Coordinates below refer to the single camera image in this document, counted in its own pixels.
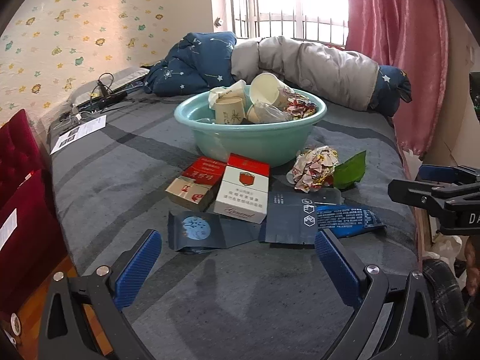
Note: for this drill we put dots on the black bar device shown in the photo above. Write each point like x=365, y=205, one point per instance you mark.
x=107, y=100

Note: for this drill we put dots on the red velvet sofa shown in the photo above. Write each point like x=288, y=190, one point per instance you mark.
x=26, y=213

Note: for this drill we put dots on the tan paper cup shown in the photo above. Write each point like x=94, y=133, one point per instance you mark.
x=229, y=111

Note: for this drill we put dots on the bright blue packet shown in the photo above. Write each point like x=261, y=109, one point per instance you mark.
x=348, y=219

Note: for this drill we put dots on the printed foil wrapper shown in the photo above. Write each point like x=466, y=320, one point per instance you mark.
x=315, y=167
x=300, y=107

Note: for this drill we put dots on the metal window railing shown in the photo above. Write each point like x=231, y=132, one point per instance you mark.
x=240, y=3

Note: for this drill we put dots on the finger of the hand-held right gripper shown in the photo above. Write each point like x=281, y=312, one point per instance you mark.
x=435, y=174
x=412, y=191

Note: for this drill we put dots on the white charger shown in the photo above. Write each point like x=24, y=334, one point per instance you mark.
x=73, y=117

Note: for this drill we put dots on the white plastic bag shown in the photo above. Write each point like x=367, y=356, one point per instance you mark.
x=446, y=245

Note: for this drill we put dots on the clear plastic wrap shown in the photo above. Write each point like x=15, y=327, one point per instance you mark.
x=275, y=113

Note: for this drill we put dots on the pink curtain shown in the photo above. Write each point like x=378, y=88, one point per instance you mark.
x=393, y=45

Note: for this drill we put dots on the blue star quilt grey lining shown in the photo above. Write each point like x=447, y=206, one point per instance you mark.
x=195, y=63

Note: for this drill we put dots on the small paper cup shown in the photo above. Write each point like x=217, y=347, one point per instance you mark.
x=253, y=114

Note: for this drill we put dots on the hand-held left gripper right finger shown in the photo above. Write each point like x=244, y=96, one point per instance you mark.
x=335, y=266

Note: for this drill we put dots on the person's right forearm plaid sleeve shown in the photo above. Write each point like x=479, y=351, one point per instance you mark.
x=444, y=300

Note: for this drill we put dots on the white printed paper sheet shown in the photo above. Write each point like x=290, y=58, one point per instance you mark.
x=80, y=131

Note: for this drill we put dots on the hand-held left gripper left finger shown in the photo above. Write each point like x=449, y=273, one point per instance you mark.
x=138, y=266

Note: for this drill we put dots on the teal plastic basin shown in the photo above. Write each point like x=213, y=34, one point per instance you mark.
x=243, y=146

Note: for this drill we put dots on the red gold cigarette box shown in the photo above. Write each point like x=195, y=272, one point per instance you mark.
x=191, y=187

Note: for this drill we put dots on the white paper label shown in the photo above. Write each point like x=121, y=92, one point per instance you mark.
x=7, y=227

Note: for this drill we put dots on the dark blue packet hexagon icons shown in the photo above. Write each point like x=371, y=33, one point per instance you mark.
x=285, y=217

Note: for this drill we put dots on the white paper cup green print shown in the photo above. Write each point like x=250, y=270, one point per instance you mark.
x=264, y=88

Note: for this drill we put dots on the crumpled white paper cup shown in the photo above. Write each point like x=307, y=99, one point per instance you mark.
x=232, y=90

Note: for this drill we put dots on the person's right hand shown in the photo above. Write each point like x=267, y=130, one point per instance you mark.
x=473, y=266

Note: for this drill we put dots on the red white cigarette box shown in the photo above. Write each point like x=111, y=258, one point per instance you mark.
x=242, y=195

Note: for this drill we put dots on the dark blue packet moon print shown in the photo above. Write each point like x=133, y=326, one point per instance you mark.
x=210, y=232

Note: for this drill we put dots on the green foil packet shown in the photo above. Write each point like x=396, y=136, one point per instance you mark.
x=350, y=172

